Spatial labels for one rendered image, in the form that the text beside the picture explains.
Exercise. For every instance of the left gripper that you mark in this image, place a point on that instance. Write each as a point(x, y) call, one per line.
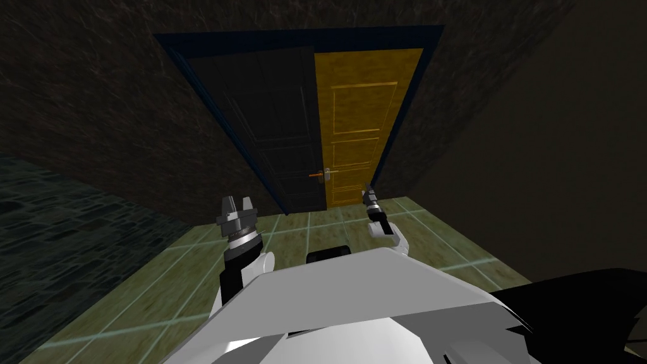
point(238, 222)

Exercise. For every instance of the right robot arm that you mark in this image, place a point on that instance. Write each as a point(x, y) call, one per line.
point(389, 235)

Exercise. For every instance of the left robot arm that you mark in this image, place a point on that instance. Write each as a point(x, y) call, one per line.
point(241, 273)

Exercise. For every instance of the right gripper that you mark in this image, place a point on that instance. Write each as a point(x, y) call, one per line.
point(370, 196)

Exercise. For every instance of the dark panelled door leaf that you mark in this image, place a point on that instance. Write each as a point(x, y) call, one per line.
point(268, 131)

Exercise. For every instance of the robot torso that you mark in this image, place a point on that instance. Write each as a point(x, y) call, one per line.
point(354, 303)

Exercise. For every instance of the yellow panelled door leaf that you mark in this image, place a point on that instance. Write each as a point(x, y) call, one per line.
point(366, 116)

